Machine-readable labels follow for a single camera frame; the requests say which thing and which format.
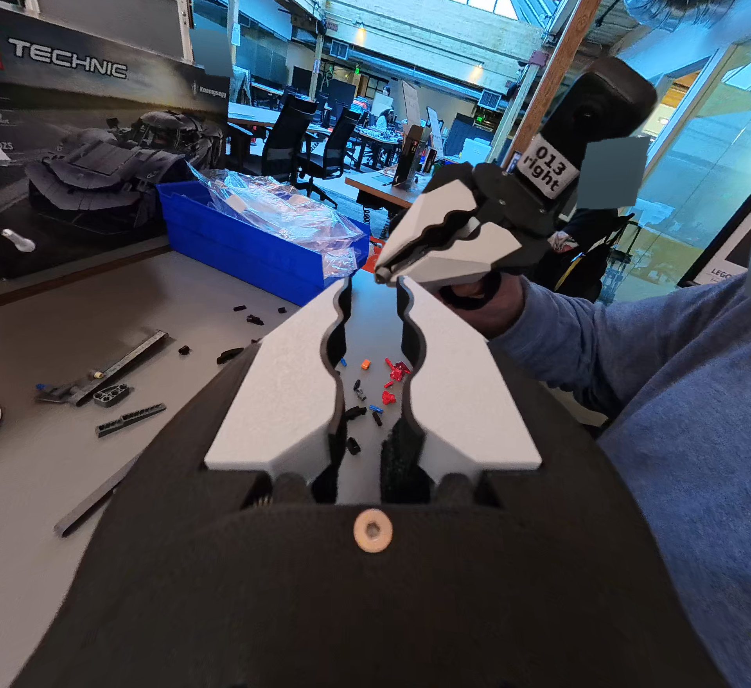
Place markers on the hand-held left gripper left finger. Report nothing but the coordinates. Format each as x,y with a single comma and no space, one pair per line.
270,406

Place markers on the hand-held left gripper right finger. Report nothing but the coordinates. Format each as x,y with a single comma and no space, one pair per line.
475,406

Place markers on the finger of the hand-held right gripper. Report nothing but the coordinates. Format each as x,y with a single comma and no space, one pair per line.
469,257
428,210

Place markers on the long dark grey lego beam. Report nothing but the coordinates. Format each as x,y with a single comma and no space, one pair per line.
117,365

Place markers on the grey lego connector blue pin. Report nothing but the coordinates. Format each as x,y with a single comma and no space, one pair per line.
47,392

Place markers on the person's right forearm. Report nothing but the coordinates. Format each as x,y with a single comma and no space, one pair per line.
616,336

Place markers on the dark grey ribbed lego piece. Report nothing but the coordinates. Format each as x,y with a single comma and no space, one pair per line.
130,420

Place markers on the dark grey curved lego half-beam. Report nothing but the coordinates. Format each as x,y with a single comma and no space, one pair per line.
111,396

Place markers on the long dark grey lego plate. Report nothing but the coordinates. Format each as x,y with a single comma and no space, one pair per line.
94,500

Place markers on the Lego Technic box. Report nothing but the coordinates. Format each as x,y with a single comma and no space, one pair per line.
88,142

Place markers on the person's right hand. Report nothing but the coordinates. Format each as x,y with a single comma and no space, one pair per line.
504,306

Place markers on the wooden office desk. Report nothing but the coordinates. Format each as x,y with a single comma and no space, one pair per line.
381,186

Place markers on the tall black carton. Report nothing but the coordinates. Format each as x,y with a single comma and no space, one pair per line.
410,157

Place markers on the black backpack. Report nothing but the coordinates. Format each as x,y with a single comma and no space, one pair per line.
586,259

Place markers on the black office chair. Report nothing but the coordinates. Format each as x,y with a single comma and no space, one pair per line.
331,154
287,136

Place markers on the clear plastic bags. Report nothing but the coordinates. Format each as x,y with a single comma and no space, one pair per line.
281,213

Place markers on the blue plastic bin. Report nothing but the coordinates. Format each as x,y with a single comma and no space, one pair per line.
246,254

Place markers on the framed marker poster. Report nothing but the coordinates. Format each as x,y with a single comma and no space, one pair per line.
724,254

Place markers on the person's blue clothed torso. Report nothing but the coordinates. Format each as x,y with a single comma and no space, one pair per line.
692,523

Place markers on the wooden support post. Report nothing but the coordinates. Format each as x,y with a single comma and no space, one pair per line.
563,54

